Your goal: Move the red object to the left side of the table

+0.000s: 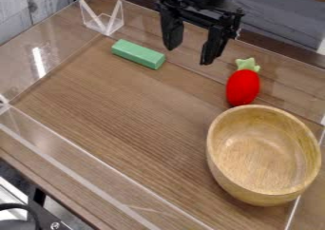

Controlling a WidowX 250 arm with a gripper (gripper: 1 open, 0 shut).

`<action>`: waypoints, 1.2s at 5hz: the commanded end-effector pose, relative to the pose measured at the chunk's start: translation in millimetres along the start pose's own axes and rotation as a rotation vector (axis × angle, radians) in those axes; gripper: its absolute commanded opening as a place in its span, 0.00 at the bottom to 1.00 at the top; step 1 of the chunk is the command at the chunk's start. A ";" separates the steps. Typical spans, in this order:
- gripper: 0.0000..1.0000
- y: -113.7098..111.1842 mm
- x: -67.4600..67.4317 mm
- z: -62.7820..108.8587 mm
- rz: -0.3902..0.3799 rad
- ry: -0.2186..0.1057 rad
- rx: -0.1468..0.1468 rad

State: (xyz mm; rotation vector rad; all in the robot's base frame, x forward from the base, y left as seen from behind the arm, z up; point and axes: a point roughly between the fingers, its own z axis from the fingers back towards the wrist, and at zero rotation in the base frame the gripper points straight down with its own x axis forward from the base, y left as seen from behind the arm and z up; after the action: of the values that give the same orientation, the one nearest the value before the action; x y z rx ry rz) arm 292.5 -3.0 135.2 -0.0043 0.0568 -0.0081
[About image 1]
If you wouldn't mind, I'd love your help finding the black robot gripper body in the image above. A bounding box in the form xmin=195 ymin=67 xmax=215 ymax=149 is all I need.
xmin=158 ymin=0 xmax=245 ymax=30

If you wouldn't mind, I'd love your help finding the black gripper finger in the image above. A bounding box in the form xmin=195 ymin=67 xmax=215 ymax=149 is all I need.
xmin=161 ymin=6 xmax=185 ymax=50
xmin=199 ymin=26 xmax=230 ymax=66

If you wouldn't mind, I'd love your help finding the red plush strawberry toy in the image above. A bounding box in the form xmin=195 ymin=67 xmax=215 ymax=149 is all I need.
xmin=226 ymin=57 xmax=261 ymax=106

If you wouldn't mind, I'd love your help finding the green rectangular block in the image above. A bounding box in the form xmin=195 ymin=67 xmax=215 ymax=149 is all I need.
xmin=112 ymin=39 xmax=165 ymax=69

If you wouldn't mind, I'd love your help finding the light wooden bowl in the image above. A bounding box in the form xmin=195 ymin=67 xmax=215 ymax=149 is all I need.
xmin=206 ymin=105 xmax=322 ymax=206

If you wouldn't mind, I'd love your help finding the clear acrylic table enclosure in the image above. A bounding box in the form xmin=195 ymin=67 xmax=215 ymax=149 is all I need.
xmin=0 ymin=0 xmax=325 ymax=230

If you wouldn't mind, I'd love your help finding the black table leg bracket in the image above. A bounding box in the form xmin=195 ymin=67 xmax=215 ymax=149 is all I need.
xmin=28 ymin=187 xmax=72 ymax=230

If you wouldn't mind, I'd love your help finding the black cable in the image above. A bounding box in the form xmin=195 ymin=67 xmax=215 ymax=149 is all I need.
xmin=0 ymin=202 xmax=40 ymax=230

